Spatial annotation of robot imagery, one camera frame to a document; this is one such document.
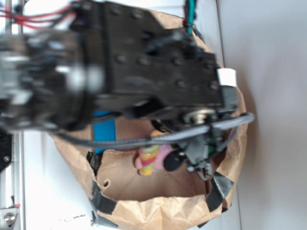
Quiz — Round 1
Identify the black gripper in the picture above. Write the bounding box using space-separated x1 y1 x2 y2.
71 0 238 120

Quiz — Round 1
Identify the multicolored rope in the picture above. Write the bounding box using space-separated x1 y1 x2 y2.
140 130 161 175

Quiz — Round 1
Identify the pink plush toy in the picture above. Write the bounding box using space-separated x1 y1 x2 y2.
134 144 173 175

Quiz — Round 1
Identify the blue tape patch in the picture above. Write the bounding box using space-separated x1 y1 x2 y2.
93 111 116 154

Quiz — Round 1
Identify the brown paper bag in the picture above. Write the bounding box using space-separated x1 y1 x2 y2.
53 11 247 230

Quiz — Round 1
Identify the grey braided cable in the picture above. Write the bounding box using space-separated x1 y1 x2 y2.
51 112 255 150

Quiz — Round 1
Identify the red wire bundle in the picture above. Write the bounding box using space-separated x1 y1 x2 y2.
0 3 77 29

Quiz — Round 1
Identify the aluminium frame rail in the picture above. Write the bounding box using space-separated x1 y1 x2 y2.
0 0 26 230

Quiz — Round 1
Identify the metal corner bracket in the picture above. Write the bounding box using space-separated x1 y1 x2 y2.
0 207 19 230

